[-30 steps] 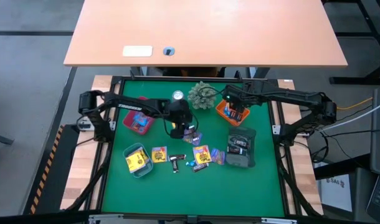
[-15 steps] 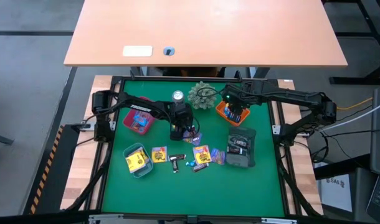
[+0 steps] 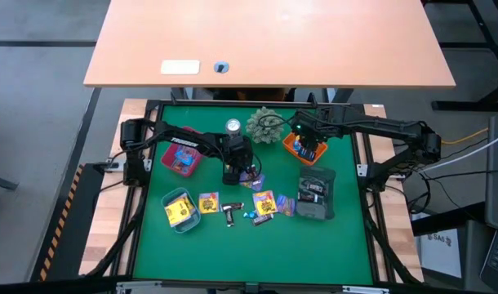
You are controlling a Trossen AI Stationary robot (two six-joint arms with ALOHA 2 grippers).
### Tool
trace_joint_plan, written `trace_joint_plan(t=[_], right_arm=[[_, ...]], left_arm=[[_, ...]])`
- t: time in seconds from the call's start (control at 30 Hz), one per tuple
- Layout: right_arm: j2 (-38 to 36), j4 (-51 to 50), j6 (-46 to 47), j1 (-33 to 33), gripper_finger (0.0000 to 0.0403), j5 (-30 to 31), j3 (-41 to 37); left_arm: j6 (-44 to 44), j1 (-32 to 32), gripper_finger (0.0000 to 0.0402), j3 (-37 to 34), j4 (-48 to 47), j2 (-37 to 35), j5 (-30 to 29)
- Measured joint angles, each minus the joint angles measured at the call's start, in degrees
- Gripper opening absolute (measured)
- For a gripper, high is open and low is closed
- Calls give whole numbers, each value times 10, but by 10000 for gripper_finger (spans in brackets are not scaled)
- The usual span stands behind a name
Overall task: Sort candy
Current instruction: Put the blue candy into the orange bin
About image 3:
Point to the black desk frame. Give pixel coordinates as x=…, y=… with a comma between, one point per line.
x=457, y=105

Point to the orange plastic basket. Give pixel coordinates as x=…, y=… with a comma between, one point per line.
x=290, y=147

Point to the grey translucent plastic bin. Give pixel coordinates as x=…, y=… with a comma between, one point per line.
x=316, y=210

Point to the large wooden desk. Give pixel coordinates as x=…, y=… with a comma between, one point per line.
x=273, y=36

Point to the artificial green potted plant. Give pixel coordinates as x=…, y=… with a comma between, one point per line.
x=265, y=128

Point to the black hazard-striped floor ramp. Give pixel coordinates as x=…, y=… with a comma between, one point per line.
x=69, y=228

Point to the teal plastic bin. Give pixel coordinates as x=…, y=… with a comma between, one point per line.
x=190, y=225

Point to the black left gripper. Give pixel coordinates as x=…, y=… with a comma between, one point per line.
x=237, y=153

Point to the grey round desk grommet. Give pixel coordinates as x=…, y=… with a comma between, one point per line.
x=221, y=67

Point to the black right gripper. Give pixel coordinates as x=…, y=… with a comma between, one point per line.
x=310, y=124

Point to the black metal table frame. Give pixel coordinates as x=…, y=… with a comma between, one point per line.
x=232, y=103

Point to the green table mat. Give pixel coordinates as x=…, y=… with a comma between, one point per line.
x=253, y=253

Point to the red plastic bin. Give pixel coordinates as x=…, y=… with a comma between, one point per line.
x=168, y=159

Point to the purple gummy candy bag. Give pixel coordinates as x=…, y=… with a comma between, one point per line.
x=255, y=181
x=179, y=166
x=285, y=205
x=185, y=156

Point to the brown Hershey's chocolate bar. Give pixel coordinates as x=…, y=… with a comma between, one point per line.
x=229, y=220
x=236, y=206
x=308, y=197
x=315, y=186
x=262, y=220

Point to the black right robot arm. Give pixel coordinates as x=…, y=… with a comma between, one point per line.
x=379, y=124

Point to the white labelled box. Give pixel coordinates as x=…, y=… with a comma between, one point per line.
x=441, y=255

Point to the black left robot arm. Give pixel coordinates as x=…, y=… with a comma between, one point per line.
x=183, y=141

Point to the grey chair base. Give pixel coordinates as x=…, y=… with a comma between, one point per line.
x=0, y=181

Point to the yellow Sour Patch candy bag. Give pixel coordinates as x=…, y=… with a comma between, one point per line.
x=190, y=204
x=208, y=203
x=265, y=202
x=176, y=212

